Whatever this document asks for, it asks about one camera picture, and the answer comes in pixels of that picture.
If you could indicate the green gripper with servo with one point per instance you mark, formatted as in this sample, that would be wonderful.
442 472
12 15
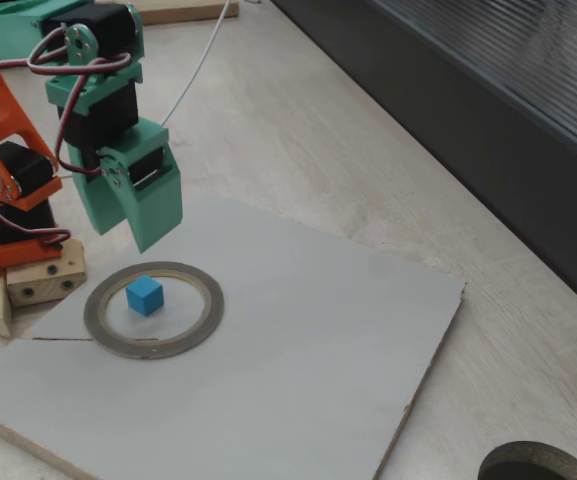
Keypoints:
154 200

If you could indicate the small blue cube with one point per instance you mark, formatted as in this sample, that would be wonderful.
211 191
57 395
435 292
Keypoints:
144 297

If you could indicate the wooden block with screw holes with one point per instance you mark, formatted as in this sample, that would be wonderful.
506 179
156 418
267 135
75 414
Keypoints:
38 277

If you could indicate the long wooden plank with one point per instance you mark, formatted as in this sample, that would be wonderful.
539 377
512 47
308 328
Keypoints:
183 12

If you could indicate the white chipboard panel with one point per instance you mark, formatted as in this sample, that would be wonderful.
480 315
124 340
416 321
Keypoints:
293 350

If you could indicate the grey ribbed desk partition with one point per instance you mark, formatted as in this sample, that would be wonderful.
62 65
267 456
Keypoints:
468 100

